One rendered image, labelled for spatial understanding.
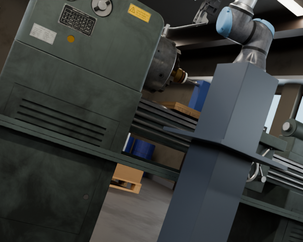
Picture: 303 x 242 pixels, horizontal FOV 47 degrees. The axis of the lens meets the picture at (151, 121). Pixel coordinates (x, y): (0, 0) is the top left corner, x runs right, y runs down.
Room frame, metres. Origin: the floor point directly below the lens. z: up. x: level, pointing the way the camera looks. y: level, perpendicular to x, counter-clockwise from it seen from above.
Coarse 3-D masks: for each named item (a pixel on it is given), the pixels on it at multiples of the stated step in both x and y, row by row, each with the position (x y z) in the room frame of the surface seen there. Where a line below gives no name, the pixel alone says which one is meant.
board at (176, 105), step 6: (156, 102) 2.02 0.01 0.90; (162, 102) 1.95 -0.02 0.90; (168, 102) 1.87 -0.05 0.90; (174, 102) 1.81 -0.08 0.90; (174, 108) 1.80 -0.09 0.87; (180, 108) 1.81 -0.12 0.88; (186, 108) 1.82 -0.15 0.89; (186, 114) 1.84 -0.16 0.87; (192, 114) 1.84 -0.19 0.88; (198, 114) 1.86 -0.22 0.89
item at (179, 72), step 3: (180, 69) 1.95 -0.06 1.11; (171, 72) 1.93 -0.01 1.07; (174, 72) 1.93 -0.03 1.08; (177, 72) 1.92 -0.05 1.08; (180, 72) 1.94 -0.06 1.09; (183, 72) 1.96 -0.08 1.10; (171, 75) 1.94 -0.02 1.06; (174, 75) 1.94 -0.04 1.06; (177, 75) 1.93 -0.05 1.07; (180, 75) 1.94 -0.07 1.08; (183, 75) 1.95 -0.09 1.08; (174, 78) 1.94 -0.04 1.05; (177, 78) 1.94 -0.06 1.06; (180, 78) 1.95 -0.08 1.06; (183, 78) 1.95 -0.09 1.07; (174, 81) 1.97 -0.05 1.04; (177, 81) 1.96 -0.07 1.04; (180, 81) 1.96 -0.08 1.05
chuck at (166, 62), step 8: (168, 40) 1.83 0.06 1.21; (168, 48) 1.78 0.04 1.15; (176, 48) 1.82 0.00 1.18; (160, 56) 1.75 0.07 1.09; (168, 56) 1.77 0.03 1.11; (176, 56) 1.80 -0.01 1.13; (160, 64) 1.76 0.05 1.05; (168, 64) 1.78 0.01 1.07; (160, 72) 1.78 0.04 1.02; (168, 72) 1.79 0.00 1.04; (152, 80) 1.80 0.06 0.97; (160, 80) 1.81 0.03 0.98; (144, 88) 1.87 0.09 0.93; (152, 88) 1.86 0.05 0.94
